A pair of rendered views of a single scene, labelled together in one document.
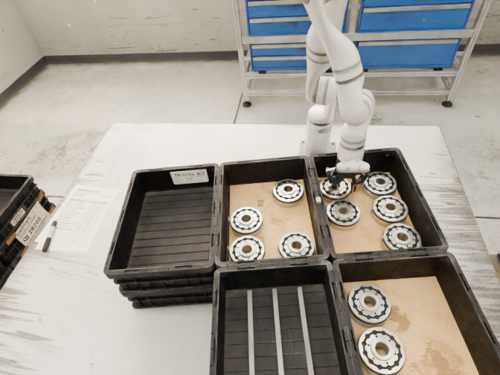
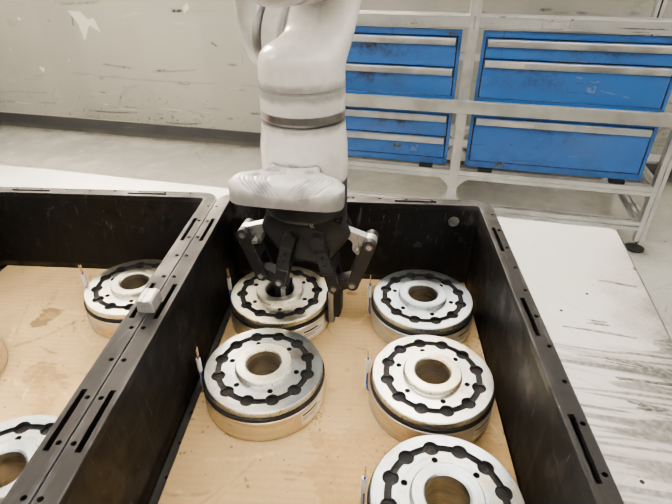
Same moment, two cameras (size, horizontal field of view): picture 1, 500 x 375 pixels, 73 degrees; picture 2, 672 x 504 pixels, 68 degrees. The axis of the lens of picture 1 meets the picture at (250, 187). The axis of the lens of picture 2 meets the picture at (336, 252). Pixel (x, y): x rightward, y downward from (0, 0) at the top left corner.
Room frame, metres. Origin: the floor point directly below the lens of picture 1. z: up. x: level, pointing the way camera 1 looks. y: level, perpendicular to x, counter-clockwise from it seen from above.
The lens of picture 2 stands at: (0.32, -0.34, 1.17)
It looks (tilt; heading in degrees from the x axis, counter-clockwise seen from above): 32 degrees down; 0
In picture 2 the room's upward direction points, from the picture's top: straight up
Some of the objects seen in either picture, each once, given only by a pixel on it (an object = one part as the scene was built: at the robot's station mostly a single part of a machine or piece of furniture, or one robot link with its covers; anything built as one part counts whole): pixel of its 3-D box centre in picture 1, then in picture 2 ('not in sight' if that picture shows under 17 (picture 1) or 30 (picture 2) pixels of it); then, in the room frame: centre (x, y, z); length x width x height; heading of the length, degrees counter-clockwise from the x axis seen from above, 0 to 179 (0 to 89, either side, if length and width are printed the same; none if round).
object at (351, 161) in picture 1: (352, 152); (298, 147); (0.71, -0.31, 1.03); 0.11 x 0.09 x 0.06; 169
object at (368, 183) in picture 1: (379, 182); (422, 298); (0.73, -0.43, 0.86); 0.10 x 0.10 x 0.01
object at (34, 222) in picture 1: (34, 225); not in sight; (1.15, 1.12, 0.41); 0.31 x 0.02 x 0.16; 166
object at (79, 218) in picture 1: (78, 215); not in sight; (0.91, 0.69, 0.70); 0.33 x 0.23 x 0.01; 166
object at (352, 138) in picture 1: (356, 118); (307, 13); (0.74, -0.32, 1.12); 0.09 x 0.07 x 0.15; 142
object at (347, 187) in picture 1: (335, 187); (280, 294); (0.74, -0.28, 0.86); 0.10 x 0.10 x 0.01
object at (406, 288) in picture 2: (380, 181); (422, 295); (0.73, -0.43, 0.86); 0.05 x 0.05 x 0.01
